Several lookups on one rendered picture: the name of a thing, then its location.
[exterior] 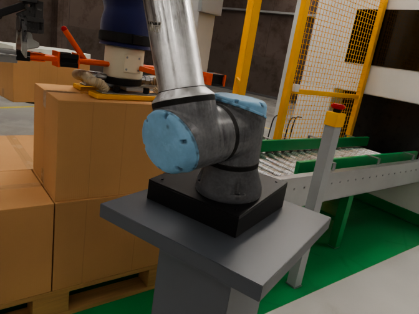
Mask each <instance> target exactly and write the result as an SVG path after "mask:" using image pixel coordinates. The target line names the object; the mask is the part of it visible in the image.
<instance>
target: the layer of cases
mask: <svg viewBox="0 0 419 314"><path fill-rule="evenodd" d="M33 158H34V135H7V136H0V304H3V303H8V302H12V301H15V300H20V299H23V298H27V297H31V296H34V295H39V294H42V293H46V292H50V291H51V289H52V291H54V290H58V289H61V288H66V287H70V286H73V285H77V284H80V283H85V282H89V281H93V280H97V279H100V278H104V277H108V276H111V275H116V274H120V273H124V272H128V271H131V270H135V269H140V268H142V267H147V266H150V265H155V264H157V263H158V256H159V251H160V249H159V248H158V247H155V246H154V245H151V244H150V243H148V242H146V241H144V240H143V239H141V238H139V237H137V236H135V235H133V234H131V233H129V232H127V231H126V230H124V229H122V228H120V227H119V226H116V225H115V224H112V223H111V222H109V221H107V220H105V219H103V218H101V217H100V204H101V203H104V202H107V201H111V200H114V199H117V198H120V197H123V196H127V195H129V194H121V195H114V196H104V197H93V198H87V199H76V200H70V201H59V202H55V201H54V200H53V198H52V197H51V195H50V194H49V192H48V190H47V189H46V187H45V186H44V184H43V182H42V181H41V179H40V178H39V176H38V175H37V173H36V171H35V170H34V168H33Z"/></svg>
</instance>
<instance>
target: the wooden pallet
mask: <svg viewBox="0 0 419 314"><path fill-rule="evenodd" d="M157 265H158V264H155V265H150V266H147V267H142V268H140V269H135V270H131V271H128V272H124V273H120V274H116V275H111V276H108V277H104V278H100V279H97V280H93V281H89V282H85V283H80V284H77V285H73V286H70V287H66V288H61V289H58V290H54V291H52V289H51V291H50V292H46V293H42V294H39V295H34V296H31V297H27V298H23V299H20V300H15V301H12V302H8V303H3V304H0V310H2V309H5V308H9V307H13V306H16V305H20V304H23V303H27V307H25V308H22V309H18V310H14V311H11V312H7V313H3V314H73V313H76V312H80V311H82V310H86V309H89V308H92V307H96V306H99V305H103V304H105V303H109V302H112V301H115V300H119V299H121V298H125V297H129V296H132V295H135V294H138V293H142V292H146V291H148V290H151V289H154V288H155V280H156V275H157ZM137 273H139V274H138V277H135V278H131V279H128V280H124V281H121V282H117V283H112V284H110V285H106V286H103V287H99V288H94V289H91V290H87V291H84V292H80V293H76V294H73V295H69V292H70V291H73V290H77V289H80V288H84V287H88V286H91V285H95V284H98V283H102V282H107V281H109V280H114V279H117V278H121V277H126V276H128V275H133V274H137Z"/></svg>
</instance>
